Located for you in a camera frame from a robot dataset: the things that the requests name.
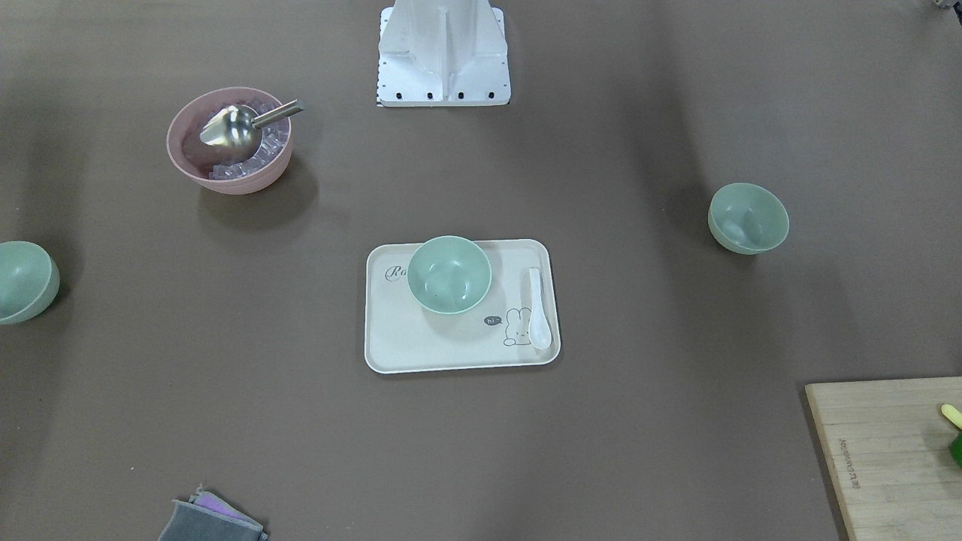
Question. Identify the green bowl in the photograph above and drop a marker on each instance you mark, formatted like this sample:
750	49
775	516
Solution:
30	281
747	219
449	275

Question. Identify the green bowl on tray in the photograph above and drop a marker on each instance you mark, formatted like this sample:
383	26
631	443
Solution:
449	275

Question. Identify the cream rabbit tray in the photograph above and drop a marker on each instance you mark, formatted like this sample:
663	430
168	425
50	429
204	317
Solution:
401	336

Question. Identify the white ceramic spoon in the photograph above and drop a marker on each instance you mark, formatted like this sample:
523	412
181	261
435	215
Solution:
539	329

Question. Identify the ice cubes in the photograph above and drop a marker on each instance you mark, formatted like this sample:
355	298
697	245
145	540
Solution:
227	164

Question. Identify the metal ice scoop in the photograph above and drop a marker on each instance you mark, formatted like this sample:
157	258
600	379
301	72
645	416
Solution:
239	127

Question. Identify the pink bowl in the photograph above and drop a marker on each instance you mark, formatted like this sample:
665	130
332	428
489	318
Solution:
261	169

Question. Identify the grey purple cloths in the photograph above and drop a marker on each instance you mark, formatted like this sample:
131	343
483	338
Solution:
207	516

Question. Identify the wooden cutting board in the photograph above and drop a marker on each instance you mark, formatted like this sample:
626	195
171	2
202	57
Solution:
888	452

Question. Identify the yellow plastic knife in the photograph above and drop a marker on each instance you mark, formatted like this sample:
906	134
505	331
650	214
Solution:
952	414

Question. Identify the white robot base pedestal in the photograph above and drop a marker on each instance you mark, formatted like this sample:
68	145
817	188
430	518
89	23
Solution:
442	54

